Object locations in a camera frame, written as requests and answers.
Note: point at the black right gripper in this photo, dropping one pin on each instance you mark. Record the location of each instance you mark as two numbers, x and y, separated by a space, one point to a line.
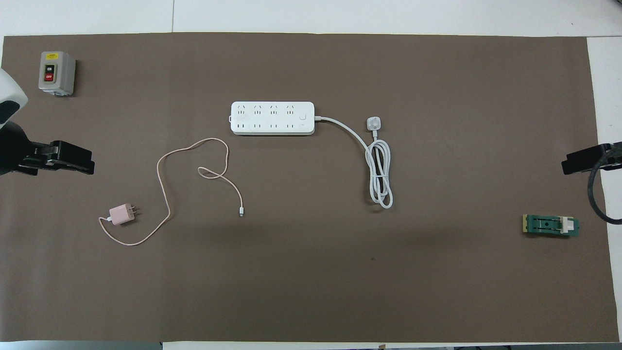
613 155

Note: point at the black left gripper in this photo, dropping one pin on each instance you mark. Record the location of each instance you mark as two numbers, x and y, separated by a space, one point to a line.
12 148

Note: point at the pink charger adapter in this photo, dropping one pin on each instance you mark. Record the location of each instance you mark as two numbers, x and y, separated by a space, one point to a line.
121 214

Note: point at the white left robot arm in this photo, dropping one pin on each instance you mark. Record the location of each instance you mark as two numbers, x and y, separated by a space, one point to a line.
9 92

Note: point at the white power strip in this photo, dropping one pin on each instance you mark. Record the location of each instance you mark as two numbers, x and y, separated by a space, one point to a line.
272 118

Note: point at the brown table mat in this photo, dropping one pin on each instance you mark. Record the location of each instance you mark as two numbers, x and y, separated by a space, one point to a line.
311 272

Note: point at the green knife switch block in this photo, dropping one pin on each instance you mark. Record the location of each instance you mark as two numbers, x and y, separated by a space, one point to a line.
546 225

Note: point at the grey on-off switch box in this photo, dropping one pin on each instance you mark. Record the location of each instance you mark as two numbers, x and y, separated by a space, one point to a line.
56 73

